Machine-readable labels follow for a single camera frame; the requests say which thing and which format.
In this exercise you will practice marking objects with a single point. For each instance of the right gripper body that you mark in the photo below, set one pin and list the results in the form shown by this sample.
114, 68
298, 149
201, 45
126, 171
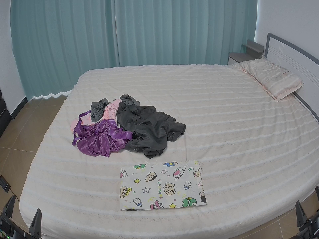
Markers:
311, 229

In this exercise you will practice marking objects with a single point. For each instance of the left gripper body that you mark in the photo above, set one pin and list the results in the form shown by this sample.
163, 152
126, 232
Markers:
15, 233

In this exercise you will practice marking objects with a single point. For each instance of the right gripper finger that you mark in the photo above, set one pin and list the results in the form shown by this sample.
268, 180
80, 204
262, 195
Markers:
317, 190
300, 215

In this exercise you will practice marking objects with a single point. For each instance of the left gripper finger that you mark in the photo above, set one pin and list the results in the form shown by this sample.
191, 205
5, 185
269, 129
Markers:
10, 208
36, 223

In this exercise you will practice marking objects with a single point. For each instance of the white printed pyjama top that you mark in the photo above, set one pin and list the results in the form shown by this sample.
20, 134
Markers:
162, 185

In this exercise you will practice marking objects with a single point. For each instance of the bed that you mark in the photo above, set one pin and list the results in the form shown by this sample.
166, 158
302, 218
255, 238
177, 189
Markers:
211, 113

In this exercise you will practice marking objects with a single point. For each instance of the black power strip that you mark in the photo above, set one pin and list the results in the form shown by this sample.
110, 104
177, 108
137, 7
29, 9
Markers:
4, 183

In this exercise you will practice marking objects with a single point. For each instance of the black padded sofa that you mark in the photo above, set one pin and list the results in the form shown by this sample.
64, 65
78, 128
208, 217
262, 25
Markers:
3, 113

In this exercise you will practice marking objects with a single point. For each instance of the purple garment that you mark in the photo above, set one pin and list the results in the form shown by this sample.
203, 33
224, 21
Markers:
97, 138

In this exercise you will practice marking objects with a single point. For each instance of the pale pink striped pillow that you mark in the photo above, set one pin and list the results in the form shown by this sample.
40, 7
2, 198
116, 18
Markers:
274, 80

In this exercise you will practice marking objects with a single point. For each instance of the grey garment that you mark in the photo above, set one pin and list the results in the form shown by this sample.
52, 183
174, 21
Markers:
97, 109

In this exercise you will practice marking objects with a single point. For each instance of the pink garment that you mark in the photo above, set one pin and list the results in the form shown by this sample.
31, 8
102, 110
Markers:
111, 111

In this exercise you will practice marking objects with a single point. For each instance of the black shirt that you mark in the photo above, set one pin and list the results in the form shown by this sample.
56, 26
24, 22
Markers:
149, 128

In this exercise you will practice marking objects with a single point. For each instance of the grey bedside table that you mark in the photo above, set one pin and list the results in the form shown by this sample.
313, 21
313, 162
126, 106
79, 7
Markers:
239, 57

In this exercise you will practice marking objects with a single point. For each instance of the blue-green curtain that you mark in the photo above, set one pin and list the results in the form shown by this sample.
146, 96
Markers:
124, 33

